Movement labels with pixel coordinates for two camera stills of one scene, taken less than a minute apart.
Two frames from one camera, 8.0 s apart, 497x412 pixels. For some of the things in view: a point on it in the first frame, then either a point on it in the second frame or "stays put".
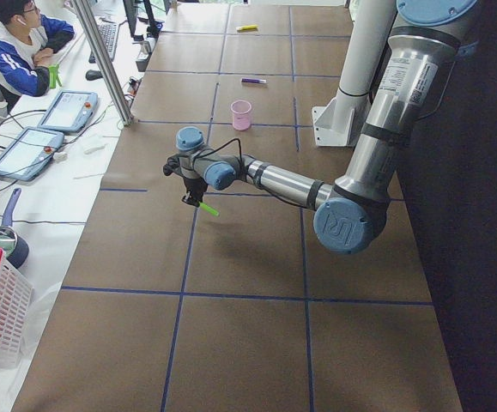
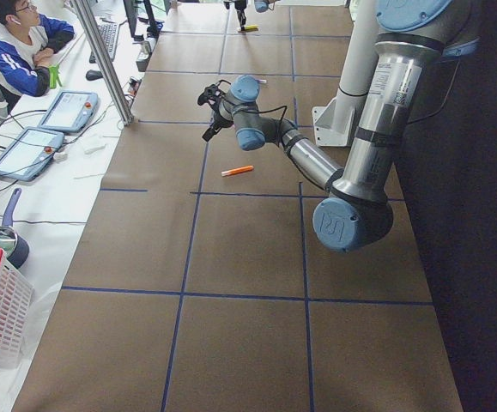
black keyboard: (108, 32) stays put
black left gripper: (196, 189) -> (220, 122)
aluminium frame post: (108, 69) stays put
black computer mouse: (93, 75) stays put
